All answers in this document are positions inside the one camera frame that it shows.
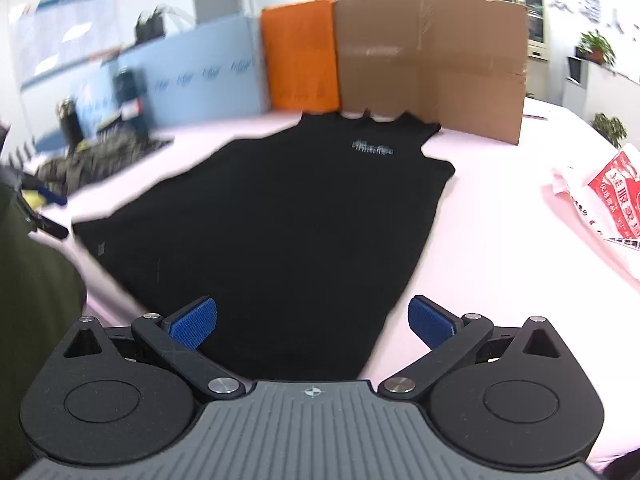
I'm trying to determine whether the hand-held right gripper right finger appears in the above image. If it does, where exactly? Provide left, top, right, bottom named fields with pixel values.
left=377, top=295, right=561, bottom=401

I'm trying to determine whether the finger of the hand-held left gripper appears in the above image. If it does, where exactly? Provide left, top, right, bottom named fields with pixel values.
left=27, top=210, right=70, bottom=240
left=20, top=177, right=69, bottom=207

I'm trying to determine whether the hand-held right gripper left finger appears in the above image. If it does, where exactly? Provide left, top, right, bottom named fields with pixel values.
left=62, top=297, right=247, bottom=401

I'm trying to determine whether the black tank top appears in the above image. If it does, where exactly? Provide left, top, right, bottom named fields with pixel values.
left=72, top=109, right=456, bottom=382

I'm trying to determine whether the person's left forearm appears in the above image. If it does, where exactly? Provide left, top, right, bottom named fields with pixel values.
left=0, top=180, right=89, bottom=463

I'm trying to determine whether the camouflage cloth pile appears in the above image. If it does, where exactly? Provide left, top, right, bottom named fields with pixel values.
left=37, top=132, right=172, bottom=192

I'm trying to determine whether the black bottle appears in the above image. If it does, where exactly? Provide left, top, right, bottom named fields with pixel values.
left=56, top=99, right=85, bottom=147
left=112, top=67, right=147, bottom=122

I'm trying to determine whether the light blue foam board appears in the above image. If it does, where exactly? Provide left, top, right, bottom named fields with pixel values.
left=30, top=14, right=274, bottom=155

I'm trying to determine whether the black bag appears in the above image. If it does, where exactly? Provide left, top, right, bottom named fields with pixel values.
left=134, top=4, right=197, bottom=50

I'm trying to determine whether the red and white plastic bag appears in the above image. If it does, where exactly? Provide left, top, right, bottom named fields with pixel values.
left=552, top=142, right=640, bottom=282

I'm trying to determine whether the brown cardboard sheet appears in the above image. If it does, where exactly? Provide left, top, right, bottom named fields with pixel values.
left=332, top=0, right=529, bottom=146

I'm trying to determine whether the potted green plant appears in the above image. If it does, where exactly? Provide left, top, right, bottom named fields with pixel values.
left=574, top=29, right=617, bottom=69
left=590, top=112, right=629, bottom=149

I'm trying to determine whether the orange foam board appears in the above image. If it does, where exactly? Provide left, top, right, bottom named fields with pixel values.
left=260, top=0, right=344, bottom=114

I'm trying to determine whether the glass door cabinet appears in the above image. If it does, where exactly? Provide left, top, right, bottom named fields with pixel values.
left=479, top=0, right=552, bottom=62

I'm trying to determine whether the wall poster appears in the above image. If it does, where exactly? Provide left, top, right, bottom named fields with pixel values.
left=9, top=0, right=122, bottom=92

